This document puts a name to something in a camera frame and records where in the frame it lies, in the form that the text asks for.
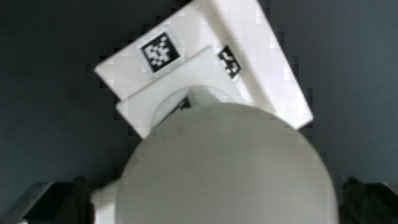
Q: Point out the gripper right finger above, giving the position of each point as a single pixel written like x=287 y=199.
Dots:
x=369 y=203

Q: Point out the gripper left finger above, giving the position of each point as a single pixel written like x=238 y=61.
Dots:
x=53 y=204

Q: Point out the white lamp bulb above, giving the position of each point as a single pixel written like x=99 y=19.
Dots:
x=224 y=170

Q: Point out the white lamp base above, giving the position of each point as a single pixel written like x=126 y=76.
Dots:
x=176 y=70

